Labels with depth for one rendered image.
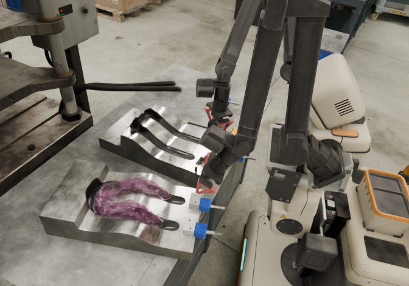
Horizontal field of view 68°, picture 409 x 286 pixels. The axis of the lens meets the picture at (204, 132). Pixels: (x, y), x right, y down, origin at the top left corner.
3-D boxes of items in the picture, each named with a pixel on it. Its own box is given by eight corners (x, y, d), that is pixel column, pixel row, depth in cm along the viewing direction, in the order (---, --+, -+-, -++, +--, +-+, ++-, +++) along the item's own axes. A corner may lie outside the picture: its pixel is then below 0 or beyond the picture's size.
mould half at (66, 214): (203, 198, 120) (206, 180, 113) (191, 261, 100) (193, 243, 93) (81, 177, 123) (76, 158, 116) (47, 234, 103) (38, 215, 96)
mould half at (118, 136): (223, 151, 142) (227, 129, 133) (198, 190, 123) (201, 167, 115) (134, 117, 156) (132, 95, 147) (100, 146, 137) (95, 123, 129)
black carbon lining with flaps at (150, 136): (207, 143, 135) (209, 127, 129) (190, 167, 123) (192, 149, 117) (142, 118, 145) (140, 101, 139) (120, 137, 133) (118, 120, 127)
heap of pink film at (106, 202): (172, 191, 114) (173, 177, 109) (160, 232, 101) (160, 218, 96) (106, 179, 116) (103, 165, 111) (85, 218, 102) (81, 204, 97)
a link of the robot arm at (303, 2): (340, -14, 54) (335, -26, 61) (262, -12, 57) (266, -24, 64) (307, 167, 81) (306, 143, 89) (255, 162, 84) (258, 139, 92)
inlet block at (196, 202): (224, 207, 114) (226, 198, 111) (223, 218, 111) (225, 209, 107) (190, 201, 115) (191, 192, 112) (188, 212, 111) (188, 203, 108)
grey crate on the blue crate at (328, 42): (346, 45, 409) (350, 34, 399) (339, 55, 381) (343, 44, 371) (302, 33, 431) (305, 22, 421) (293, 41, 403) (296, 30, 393)
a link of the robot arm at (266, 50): (294, -4, 56) (294, -18, 64) (264, -9, 57) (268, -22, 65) (252, 160, 84) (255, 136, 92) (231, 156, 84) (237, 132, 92)
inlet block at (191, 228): (221, 232, 106) (224, 223, 103) (220, 245, 102) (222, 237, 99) (185, 226, 107) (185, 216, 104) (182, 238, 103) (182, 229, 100)
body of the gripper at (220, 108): (218, 121, 115) (221, 104, 110) (205, 106, 121) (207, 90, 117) (232, 117, 118) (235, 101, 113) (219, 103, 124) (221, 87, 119)
